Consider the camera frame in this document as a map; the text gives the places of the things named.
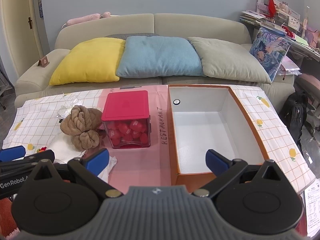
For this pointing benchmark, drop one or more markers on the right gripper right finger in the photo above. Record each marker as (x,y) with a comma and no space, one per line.
(256,199)

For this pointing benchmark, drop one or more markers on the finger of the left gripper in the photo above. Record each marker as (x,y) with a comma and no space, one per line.
(28,160)
(13,153)

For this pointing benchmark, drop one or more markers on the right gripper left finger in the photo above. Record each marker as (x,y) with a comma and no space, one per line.
(59,198)

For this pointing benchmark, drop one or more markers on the small orange red toy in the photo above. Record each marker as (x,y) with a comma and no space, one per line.
(41,149)

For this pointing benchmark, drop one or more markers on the white towel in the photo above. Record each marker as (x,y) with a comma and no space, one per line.
(64,151)

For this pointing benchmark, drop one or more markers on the brown knotted rope toy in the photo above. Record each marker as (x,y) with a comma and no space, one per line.
(82,124)

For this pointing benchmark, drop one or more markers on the rust red sponge cloth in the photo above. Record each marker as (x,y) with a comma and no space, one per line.
(8,225)

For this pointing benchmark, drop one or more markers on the cellophane white bundle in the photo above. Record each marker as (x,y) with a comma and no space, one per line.
(65,109)

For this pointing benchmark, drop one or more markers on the checked fruit print tablecloth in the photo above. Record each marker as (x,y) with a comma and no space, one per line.
(36,124)

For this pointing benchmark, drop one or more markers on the black metal rack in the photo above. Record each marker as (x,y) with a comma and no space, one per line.
(7,88)

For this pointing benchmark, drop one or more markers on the black backpack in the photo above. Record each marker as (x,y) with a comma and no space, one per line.
(294,114)

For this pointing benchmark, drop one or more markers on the small brown card stand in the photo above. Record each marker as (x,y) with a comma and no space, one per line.
(43,62)

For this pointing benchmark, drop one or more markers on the orange white cardboard box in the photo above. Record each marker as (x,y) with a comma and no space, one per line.
(202,118)

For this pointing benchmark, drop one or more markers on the red lidded candy box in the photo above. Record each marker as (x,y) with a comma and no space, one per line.
(126,118)

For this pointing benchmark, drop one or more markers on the pink restaurant mat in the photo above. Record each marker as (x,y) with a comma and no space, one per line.
(145,166)

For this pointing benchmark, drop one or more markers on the beige fabric sofa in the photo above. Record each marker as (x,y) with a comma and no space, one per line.
(34,83)

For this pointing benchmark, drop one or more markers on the yellow cushion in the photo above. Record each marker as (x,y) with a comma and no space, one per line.
(93,61)

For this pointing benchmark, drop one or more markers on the wooden door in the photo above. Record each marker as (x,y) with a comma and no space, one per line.
(20,33)

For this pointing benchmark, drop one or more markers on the pink plush on sofa back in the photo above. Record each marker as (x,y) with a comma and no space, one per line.
(87,18)

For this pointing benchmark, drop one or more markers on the grey-green cushion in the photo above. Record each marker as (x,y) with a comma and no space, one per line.
(230,61)

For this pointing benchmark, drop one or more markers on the blue anime print cushion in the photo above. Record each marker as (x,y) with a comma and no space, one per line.
(269,49)

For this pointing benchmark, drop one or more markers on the light blue cushion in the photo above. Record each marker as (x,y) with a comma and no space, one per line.
(158,56)

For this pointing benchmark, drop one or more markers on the cluttered desk shelf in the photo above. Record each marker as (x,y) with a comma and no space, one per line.
(279,17)

